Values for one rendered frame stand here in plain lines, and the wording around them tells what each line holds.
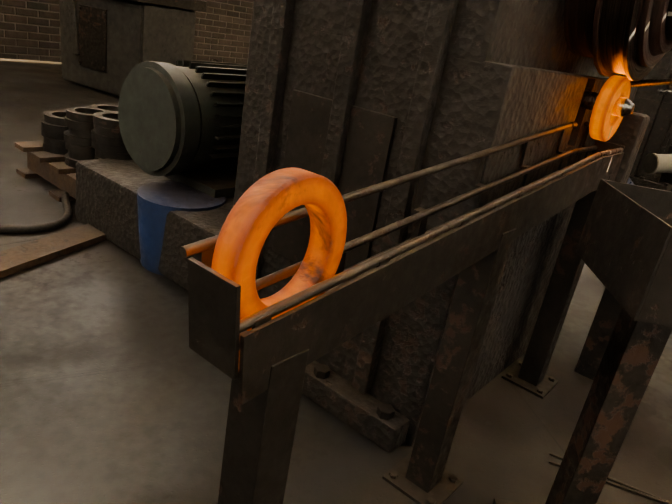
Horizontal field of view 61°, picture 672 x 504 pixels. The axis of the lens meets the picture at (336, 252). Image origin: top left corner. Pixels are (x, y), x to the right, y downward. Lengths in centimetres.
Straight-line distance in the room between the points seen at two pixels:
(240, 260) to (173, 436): 86
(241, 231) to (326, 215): 12
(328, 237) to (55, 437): 89
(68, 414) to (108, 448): 15
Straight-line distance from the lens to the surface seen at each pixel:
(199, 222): 184
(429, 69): 117
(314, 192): 59
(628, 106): 154
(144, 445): 135
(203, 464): 130
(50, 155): 288
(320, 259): 66
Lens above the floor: 89
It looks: 22 degrees down
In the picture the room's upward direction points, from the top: 10 degrees clockwise
